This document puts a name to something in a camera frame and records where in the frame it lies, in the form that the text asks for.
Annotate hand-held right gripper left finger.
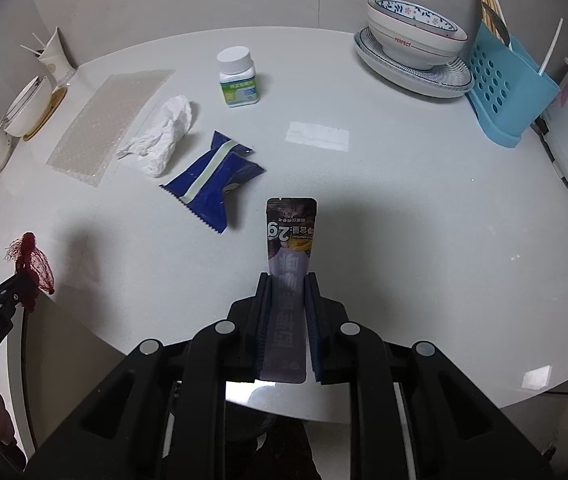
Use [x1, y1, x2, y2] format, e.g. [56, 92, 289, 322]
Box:
[22, 272, 271, 480]

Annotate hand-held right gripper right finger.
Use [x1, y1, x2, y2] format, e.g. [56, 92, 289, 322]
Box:
[305, 272, 553, 480]

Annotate red mesh net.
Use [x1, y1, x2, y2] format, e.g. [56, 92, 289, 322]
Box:
[5, 232, 57, 312]

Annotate purple sachet packet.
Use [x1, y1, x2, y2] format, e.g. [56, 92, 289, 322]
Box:
[258, 197, 320, 384]

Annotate black mesh bin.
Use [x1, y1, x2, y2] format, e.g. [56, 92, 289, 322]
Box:
[225, 400, 275, 445]

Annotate blue snack wrapper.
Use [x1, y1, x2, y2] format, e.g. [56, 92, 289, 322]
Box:
[159, 130, 267, 234]

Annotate white tissue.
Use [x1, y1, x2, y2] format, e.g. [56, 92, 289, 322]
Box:
[116, 94, 195, 178]

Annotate bubble wrap sheet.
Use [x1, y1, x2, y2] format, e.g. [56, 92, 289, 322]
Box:
[46, 68, 177, 188]

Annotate white pill bottle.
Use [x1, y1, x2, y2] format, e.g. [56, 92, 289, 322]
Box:
[216, 46, 259, 109]

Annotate dark patterned trouser leg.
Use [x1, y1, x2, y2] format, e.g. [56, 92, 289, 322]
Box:
[253, 417, 317, 480]

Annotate round wooden coaster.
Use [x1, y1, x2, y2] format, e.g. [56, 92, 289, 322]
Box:
[22, 87, 68, 141]

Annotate stacked white bowls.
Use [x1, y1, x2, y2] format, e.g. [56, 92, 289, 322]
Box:
[2, 75, 55, 137]

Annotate white cup with sticks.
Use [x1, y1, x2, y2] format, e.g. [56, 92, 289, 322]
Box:
[20, 27, 76, 81]

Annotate blue striped plate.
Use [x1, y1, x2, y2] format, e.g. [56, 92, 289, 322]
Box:
[353, 27, 475, 99]

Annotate white bowl red rim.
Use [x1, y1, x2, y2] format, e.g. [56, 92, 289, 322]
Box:
[367, 10, 468, 69]

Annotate blue plastic utensil holder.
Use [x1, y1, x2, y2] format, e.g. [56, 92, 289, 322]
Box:
[465, 22, 562, 149]

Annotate blue patterned bowl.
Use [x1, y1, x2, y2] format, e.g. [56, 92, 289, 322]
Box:
[367, 0, 465, 37]

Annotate metal spoon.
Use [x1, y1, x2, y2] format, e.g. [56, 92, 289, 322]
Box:
[481, 2, 513, 52]

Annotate white plastic stick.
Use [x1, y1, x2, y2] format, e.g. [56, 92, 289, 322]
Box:
[538, 18, 564, 77]

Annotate wooden chopsticks bundle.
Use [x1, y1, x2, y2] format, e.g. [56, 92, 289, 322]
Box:
[473, 0, 511, 47]

